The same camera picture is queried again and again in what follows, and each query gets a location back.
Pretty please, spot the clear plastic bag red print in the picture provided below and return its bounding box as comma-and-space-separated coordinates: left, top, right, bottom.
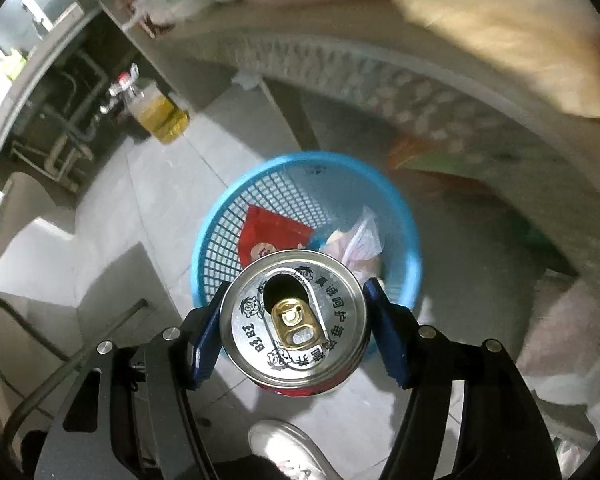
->
320, 206, 384, 285

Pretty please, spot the red drink can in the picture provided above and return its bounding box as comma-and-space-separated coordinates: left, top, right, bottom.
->
219, 249, 370, 398

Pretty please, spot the blue plastic trash basket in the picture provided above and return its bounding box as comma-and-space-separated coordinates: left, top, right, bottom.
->
189, 152, 422, 310

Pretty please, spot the red paper trash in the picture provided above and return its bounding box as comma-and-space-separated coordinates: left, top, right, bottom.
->
237, 205, 313, 268

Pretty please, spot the white shoe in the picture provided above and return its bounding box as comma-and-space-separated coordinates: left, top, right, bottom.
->
248, 419, 342, 480

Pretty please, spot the yellow cooking oil bottle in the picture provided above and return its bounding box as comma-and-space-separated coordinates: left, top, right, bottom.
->
118, 63, 189, 145

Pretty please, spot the black clay pot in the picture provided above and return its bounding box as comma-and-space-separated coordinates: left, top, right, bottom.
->
98, 82, 129, 120

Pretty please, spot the yellow plastic bag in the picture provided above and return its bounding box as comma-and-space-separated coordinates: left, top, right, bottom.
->
392, 0, 600, 119

